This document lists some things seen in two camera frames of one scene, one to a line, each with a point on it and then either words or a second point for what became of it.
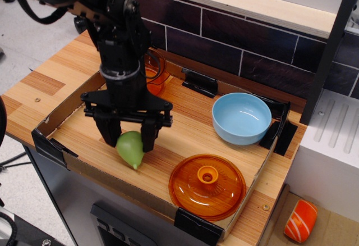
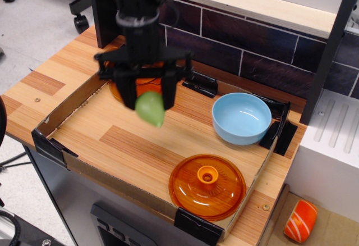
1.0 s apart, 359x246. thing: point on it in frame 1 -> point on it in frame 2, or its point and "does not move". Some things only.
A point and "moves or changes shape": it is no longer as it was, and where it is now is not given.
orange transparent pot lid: (207, 187) does not move
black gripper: (127, 97) -> (144, 55)
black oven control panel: (116, 228) does not move
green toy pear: (129, 145) moves or changes shape
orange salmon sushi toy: (301, 221) does not move
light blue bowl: (241, 118) does not move
